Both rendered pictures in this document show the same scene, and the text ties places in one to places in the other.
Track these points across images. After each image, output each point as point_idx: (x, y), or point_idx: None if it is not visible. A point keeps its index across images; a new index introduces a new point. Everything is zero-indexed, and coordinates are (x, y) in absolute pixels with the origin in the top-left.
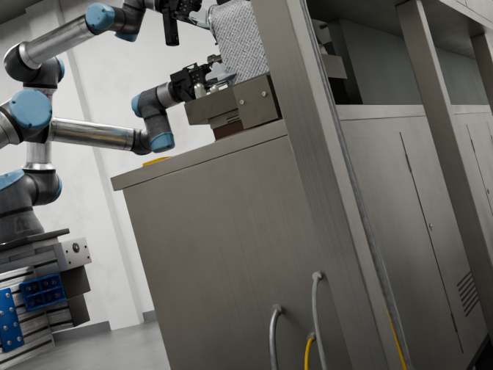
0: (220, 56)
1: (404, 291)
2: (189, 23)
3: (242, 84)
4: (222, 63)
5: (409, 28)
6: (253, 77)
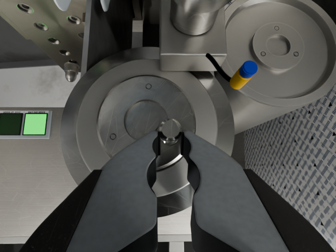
0: (172, 19)
1: None
2: (62, 205)
3: (0, 15)
4: (103, 7)
5: None
6: (20, 29)
